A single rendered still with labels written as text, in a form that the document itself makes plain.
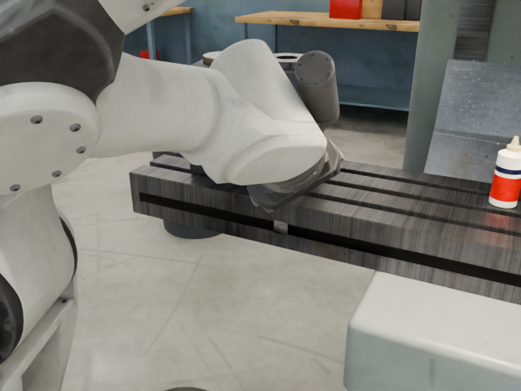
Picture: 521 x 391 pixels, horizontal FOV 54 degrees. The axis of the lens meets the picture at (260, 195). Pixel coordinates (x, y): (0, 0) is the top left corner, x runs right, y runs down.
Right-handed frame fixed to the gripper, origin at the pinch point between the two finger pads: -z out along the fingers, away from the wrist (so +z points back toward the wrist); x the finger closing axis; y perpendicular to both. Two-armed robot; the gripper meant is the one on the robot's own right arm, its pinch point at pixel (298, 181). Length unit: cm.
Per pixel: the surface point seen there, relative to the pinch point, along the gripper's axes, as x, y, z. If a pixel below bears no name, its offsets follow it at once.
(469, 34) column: 46, 19, -32
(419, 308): 5.5, -21.6, -7.2
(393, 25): 133, 161, -297
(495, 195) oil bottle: 25.3, -12.8, -15.6
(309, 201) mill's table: 0.4, 0.2, -12.6
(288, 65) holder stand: 8.1, 19.5, -6.8
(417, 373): 0.8, -28.3, -4.6
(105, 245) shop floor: -95, 75, -174
